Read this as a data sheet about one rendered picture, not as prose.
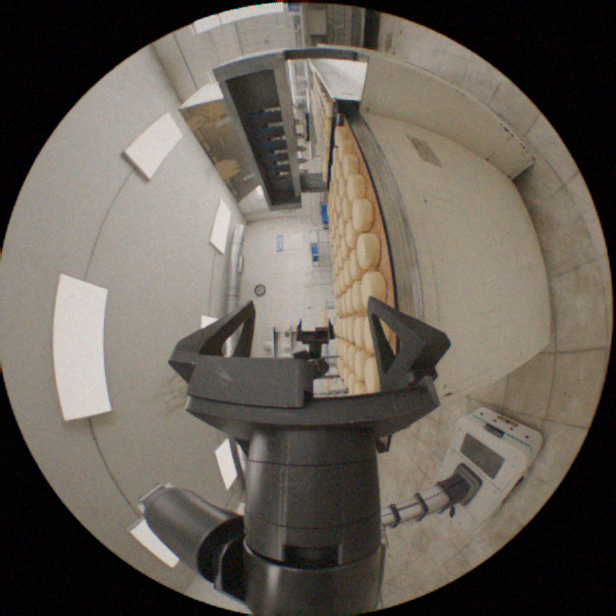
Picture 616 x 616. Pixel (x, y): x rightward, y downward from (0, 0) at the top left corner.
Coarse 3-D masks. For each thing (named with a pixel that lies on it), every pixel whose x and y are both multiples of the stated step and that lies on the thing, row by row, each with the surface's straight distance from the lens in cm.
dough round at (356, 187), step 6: (354, 174) 31; (348, 180) 33; (354, 180) 30; (360, 180) 30; (348, 186) 33; (354, 186) 29; (360, 186) 29; (348, 192) 33; (354, 192) 29; (360, 192) 29; (354, 198) 30; (360, 198) 30
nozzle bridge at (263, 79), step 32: (224, 64) 56; (256, 64) 54; (288, 64) 79; (224, 96) 58; (256, 96) 66; (288, 96) 60; (256, 128) 71; (288, 128) 65; (256, 160) 70; (288, 192) 93; (320, 192) 99
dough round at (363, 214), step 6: (354, 204) 29; (360, 204) 26; (366, 204) 26; (354, 210) 29; (360, 210) 26; (366, 210) 26; (372, 210) 26; (354, 216) 29; (360, 216) 26; (366, 216) 26; (372, 216) 26; (354, 222) 29; (360, 222) 26; (366, 222) 26; (372, 222) 27; (360, 228) 27; (366, 228) 27
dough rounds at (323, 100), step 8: (320, 80) 92; (320, 88) 80; (320, 96) 88; (328, 96) 70; (320, 104) 80; (328, 104) 59; (320, 112) 85; (328, 112) 59; (320, 120) 83; (328, 120) 62; (320, 128) 84; (328, 128) 61; (320, 136) 90; (328, 136) 65; (320, 144) 87; (328, 144) 65; (320, 152) 89; (328, 152) 68
